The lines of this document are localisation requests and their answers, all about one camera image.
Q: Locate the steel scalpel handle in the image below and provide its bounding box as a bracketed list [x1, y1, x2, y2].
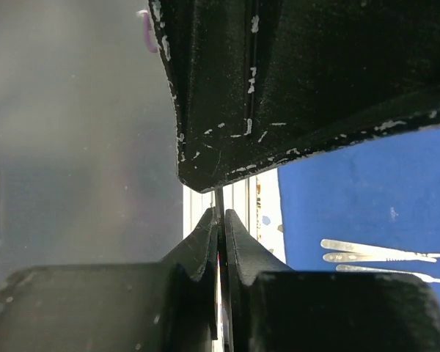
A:
[320, 239, 440, 259]
[323, 252, 437, 263]
[335, 264, 440, 284]

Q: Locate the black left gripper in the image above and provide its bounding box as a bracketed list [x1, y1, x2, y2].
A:
[148, 1, 440, 193]

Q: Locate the aluminium front rail frame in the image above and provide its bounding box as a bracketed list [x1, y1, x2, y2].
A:
[183, 169, 286, 262]

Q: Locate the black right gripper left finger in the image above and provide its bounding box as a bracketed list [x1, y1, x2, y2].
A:
[0, 208, 219, 351]

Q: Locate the blue surgical drape cloth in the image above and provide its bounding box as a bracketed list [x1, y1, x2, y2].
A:
[278, 129, 440, 278]

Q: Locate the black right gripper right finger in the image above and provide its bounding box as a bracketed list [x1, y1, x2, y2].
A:
[223, 210, 440, 351]

